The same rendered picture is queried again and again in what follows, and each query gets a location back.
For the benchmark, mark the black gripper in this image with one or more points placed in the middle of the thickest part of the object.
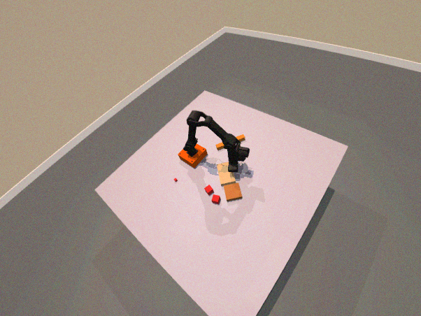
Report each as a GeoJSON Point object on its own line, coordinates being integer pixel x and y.
{"type": "Point", "coordinates": [233, 165]}

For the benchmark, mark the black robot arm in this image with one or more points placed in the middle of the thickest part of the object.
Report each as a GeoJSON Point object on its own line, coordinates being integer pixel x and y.
{"type": "Point", "coordinates": [230, 142]}

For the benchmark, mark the orange rectangular bar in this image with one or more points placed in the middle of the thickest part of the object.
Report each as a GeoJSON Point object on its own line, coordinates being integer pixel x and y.
{"type": "Point", "coordinates": [220, 145]}

